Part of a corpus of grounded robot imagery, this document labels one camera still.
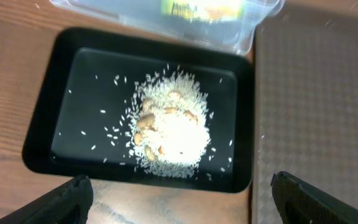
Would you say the clear plastic waste bin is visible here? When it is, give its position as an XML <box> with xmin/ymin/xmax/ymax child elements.
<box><xmin>50</xmin><ymin>0</ymin><xmax>285</xmax><ymax>55</ymax></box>

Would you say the yellow green snack wrapper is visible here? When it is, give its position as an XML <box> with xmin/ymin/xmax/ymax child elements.
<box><xmin>161</xmin><ymin>0</ymin><xmax>244</xmax><ymax>22</ymax></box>

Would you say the pile of rice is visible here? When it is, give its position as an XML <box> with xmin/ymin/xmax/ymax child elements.
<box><xmin>57</xmin><ymin>63</ymin><xmax>234</xmax><ymax>182</ymax></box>

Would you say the brown serving tray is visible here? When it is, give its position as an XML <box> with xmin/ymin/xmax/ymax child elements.
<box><xmin>252</xmin><ymin>4</ymin><xmax>358</xmax><ymax>223</ymax></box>

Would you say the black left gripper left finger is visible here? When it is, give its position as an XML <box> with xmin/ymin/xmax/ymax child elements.
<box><xmin>0</xmin><ymin>175</ymin><xmax>93</xmax><ymax>224</ymax></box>

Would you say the black tray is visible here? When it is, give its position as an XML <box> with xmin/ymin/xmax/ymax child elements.
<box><xmin>22</xmin><ymin>27</ymin><xmax>255</xmax><ymax>193</ymax></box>

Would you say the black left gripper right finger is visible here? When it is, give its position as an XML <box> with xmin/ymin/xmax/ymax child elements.
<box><xmin>270</xmin><ymin>171</ymin><xmax>358</xmax><ymax>224</ymax></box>

